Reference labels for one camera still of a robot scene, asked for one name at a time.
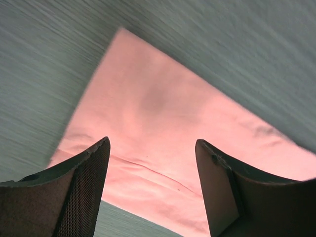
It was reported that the salmon pink t shirt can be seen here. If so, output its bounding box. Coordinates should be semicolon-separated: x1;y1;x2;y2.
50;29;316;237

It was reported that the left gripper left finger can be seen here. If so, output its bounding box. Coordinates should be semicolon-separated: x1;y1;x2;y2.
0;137;110;237

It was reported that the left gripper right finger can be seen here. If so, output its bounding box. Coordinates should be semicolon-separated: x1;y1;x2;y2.
195;139;316;237

